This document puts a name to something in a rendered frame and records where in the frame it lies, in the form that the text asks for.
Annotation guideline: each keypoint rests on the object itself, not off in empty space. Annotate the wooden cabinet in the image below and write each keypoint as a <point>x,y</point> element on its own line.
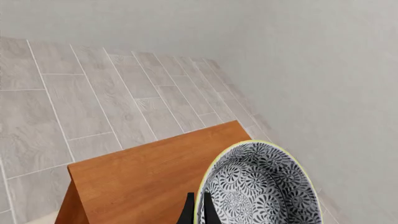
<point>140,172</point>

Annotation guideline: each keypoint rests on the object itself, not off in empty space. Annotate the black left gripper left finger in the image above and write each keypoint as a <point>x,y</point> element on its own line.
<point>187,211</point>

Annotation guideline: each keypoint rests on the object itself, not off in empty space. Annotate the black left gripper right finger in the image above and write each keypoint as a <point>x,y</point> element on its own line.
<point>209,211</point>

